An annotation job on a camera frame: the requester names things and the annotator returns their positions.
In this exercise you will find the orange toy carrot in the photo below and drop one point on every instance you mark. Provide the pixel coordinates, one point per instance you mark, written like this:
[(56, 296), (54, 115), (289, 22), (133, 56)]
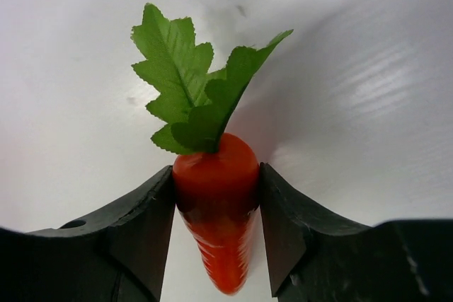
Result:
[(215, 173)]

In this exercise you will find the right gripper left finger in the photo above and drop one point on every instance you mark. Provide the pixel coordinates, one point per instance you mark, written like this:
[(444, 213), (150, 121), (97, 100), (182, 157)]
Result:
[(115, 253)]

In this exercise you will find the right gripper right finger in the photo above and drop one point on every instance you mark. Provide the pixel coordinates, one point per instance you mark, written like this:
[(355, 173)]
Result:
[(314, 254)]

